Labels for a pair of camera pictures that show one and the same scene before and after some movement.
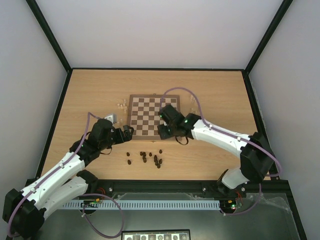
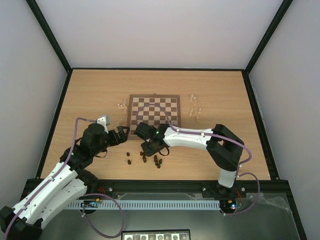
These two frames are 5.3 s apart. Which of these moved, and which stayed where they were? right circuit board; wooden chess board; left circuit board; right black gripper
Moved: right black gripper
Stayed: right circuit board; wooden chess board; left circuit board
